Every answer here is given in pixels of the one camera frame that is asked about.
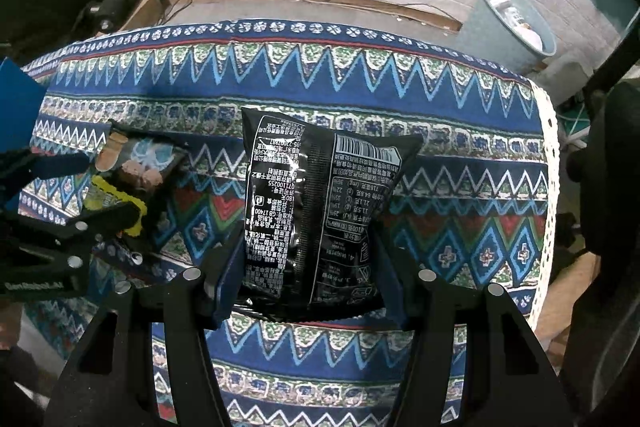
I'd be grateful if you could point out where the patterned blue tablecloth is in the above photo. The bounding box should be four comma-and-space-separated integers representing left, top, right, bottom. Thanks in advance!
19, 19, 562, 427

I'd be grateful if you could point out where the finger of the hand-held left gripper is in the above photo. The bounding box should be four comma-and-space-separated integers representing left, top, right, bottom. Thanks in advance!
0, 146, 95, 200
0, 199, 147, 264

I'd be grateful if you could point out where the black and yellow snack packet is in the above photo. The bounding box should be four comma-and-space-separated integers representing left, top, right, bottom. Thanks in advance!
84, 119, 192, 240

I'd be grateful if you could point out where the blue cardboard box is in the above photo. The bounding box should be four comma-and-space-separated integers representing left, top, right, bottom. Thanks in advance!
0, 56, 47, 154

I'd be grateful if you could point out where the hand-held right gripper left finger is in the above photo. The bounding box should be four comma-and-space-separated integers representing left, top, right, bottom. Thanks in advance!
45, 226, 247, 427

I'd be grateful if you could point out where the light blue trash bin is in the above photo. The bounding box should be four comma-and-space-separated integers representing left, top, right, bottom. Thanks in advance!
454, 0, 559, 74

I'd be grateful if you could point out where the black snack packet white print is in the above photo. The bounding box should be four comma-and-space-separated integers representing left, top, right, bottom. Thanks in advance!
239, 106, 426, 314

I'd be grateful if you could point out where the black chair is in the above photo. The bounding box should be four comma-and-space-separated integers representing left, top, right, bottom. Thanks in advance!
562, 0, 640, 427

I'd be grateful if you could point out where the brown cardboard box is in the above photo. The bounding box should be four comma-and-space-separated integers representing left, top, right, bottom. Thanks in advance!
119, 0, 168, 30

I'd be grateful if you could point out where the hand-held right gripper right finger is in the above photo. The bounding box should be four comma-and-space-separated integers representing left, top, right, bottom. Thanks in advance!
376, 238, 562, 427

